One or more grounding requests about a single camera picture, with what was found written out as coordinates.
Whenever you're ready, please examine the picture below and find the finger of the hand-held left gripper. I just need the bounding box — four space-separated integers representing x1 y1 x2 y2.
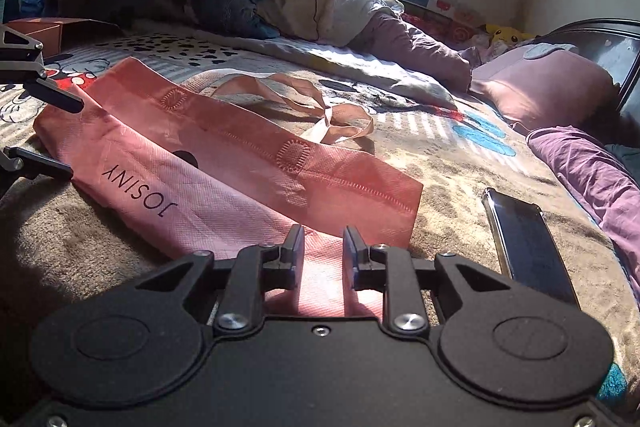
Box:
0 23 85 114
0 146 74 198

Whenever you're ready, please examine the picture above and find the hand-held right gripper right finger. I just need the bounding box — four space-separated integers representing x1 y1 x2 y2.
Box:
342 226 501 336

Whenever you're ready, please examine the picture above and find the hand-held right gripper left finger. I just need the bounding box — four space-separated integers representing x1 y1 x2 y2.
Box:
132 224 306 334

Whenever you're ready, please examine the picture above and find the pink shopping bag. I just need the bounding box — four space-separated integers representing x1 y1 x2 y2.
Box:
32 57 425 320

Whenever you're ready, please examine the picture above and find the orange cardboard box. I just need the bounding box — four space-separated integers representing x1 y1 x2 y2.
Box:
2 18 123 58

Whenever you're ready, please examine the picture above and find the printed cartoon blanket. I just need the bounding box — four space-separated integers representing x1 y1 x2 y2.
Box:
0 29 640 408

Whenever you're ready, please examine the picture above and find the black smartphone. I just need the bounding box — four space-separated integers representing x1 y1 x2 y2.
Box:
481 187 581 308

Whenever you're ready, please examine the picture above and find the white patterned sheet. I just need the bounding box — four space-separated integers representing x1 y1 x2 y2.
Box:
130 19 458 110

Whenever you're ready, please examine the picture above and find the dark blue clothing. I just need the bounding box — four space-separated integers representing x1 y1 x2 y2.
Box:
125 0 281 40

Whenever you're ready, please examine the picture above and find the mauve quilt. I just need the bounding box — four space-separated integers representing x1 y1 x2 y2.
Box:
350 9 473 92

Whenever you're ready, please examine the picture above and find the purple pillow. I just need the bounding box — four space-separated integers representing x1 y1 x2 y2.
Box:
526 126 640 303

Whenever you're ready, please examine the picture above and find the pink pillow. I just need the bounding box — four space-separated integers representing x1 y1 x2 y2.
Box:
470 44 616 134

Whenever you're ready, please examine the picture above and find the yellow plush toy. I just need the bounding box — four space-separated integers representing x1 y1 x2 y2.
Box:
485 23 536 46

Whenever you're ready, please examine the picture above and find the grey cloth patch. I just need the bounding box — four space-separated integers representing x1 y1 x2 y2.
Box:
522 43 581 58

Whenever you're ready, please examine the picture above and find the green cloth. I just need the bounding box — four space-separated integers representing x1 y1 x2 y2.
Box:
605 142 640 182

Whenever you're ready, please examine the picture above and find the dark wooden headboard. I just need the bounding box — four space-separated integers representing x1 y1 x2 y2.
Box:
532 18 640 128

